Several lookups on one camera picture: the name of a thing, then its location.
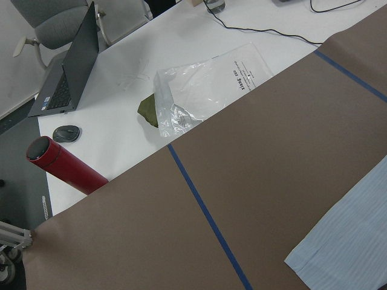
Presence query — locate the light blue striped shirt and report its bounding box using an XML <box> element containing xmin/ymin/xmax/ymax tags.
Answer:
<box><xmin>285</xmin><ymin>159</ymin><xmax>386</xmax><ymax>289</ymax></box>

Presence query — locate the clear plastic bag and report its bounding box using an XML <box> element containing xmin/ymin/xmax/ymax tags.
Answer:
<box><xmin>154</xmin><ymin>43</ymin><xmax>273</xmax><ymax>137</ymax></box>

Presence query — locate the red cylindrical bottle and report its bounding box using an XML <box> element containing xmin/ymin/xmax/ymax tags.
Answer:
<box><xmin>26</xmin><ymin>136</ymin><xmax>108</xmax><ymax>195</ymax></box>

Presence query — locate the black cable on table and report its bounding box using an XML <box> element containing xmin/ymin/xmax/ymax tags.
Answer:
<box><xmin>203</xmin><ymin>0</ymin><xmax>324</xmax><ymax>45</ymax></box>

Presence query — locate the grey office chair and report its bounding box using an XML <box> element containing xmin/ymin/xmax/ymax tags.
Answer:
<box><xmin>11</xmin><ymin>1</ymin><xmax>111</xmax><ymax>69</ymax></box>

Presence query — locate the olive green cloth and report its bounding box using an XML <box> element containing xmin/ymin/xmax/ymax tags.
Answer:
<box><xmin>137</xmin><ymin>94</ymin><xmax>158</xmax><ymax>128</ymax></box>

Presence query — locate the brown paper table mat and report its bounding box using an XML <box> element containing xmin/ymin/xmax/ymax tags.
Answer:
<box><xmin>21</xmin><ymin>5</ymin><xmax>387</xmax><ymax>290</ymax></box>

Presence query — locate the dark grey open laptop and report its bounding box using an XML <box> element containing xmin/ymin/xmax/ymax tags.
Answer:
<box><xmin>28</xmin><ymin>2</ymin><xmax>99</xmax><ymax>117</ymax></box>

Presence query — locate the grey computer mouse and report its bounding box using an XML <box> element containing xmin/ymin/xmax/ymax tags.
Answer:
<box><xmin>52</xmin><ymin>125</ymin><xmax>80</xmax><ymax>143</ymax></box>

